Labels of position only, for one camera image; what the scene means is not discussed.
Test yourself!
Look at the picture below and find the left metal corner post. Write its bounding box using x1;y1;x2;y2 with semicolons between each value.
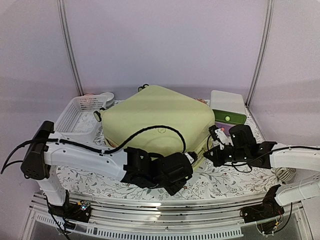
56;0;85;96

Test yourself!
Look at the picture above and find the white ceramic bowl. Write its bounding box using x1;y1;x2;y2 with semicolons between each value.
101;92;115;109

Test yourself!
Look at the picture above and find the green drawer with knob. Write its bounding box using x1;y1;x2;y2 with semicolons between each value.
212;109;247;125

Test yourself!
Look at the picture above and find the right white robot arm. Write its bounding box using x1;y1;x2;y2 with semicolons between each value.
203;124;320;218

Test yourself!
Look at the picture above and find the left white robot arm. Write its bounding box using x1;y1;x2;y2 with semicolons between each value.
2;121;198;217

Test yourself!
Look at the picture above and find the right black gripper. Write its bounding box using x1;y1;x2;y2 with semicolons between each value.
205;144;249;166

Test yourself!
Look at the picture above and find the purple drawer with pink knob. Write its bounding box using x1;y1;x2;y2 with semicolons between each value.
215;122;234;136

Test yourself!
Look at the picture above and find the right metal corner post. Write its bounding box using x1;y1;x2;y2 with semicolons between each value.
245;0;275;109

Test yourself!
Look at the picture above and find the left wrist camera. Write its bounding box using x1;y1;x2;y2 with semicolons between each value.
184;151;198;165

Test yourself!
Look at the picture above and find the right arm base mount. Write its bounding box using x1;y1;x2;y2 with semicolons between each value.
239;184;285;235

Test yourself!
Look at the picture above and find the floral patterned tablecloth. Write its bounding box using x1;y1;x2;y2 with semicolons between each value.
47;99;288;201

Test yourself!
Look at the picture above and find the metal corner post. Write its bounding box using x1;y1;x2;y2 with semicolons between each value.
56;0;85;96
245;0;275;109

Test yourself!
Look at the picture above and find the white plastic mesh basket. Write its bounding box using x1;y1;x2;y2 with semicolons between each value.
54;95;106;142

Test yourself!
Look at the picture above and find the light green hard-shell suitcase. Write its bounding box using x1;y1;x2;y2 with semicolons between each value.
93;85;215;169

